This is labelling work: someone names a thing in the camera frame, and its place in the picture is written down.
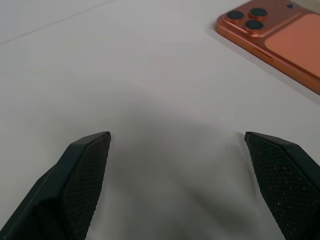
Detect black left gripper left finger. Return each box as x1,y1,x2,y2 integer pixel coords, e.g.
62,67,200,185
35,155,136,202
0,131,112,240

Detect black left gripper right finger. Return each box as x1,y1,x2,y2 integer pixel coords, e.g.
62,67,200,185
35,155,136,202
244,131,320,240

